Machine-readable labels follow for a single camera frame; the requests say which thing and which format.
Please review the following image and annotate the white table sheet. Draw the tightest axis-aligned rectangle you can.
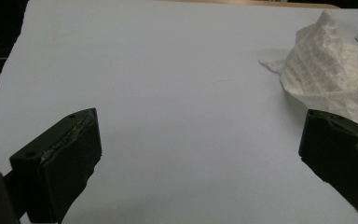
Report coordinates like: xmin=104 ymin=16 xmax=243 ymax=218
xmin=0 ymin=0 xmax=358 ymax=224

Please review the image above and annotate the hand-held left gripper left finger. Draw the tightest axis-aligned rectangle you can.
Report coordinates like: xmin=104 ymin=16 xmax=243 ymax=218
xmin=8 ymin=107 xmax=103 ymax=224

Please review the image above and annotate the white plastic wrap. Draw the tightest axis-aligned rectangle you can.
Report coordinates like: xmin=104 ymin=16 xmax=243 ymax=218
xmin=258 ymin=8 xmax=358 ymax=133

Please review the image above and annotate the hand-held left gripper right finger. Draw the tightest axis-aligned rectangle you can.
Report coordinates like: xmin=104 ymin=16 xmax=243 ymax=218
xmin=297 ymin=108 xmax=358 ymax=224

